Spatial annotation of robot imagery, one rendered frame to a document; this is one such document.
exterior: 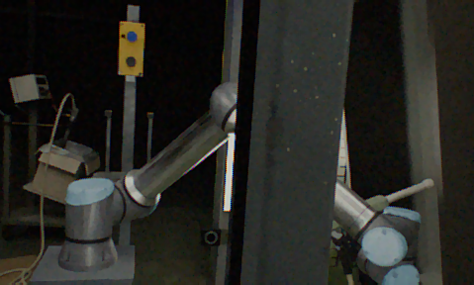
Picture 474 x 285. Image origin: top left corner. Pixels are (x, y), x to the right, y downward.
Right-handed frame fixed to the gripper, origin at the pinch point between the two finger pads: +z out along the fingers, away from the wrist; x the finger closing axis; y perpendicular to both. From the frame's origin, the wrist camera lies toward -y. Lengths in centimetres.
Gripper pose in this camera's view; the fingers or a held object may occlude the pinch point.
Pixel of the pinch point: (335, 228)
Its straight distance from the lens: 154.7
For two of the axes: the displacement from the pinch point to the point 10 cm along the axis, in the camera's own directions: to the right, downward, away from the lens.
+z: -2.5, -1.6, 9.6
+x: 9.2, -3.6, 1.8
